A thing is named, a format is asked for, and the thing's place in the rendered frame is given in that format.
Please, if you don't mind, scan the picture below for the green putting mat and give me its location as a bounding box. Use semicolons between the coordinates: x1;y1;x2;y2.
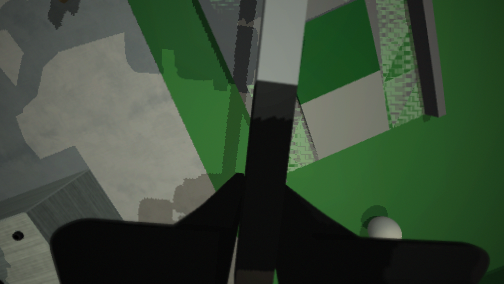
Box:
128;0;504;277

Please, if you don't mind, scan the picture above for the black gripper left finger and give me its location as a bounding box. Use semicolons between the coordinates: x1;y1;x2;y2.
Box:
50;173;244;284

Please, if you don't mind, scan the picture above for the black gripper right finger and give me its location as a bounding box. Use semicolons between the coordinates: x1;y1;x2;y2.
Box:
275;185;490;284

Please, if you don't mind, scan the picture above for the white golf ball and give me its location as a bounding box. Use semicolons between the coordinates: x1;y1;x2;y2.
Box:
367;216;402;239

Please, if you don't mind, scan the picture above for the red putter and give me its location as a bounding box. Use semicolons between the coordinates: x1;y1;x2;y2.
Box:
234;0;308;284

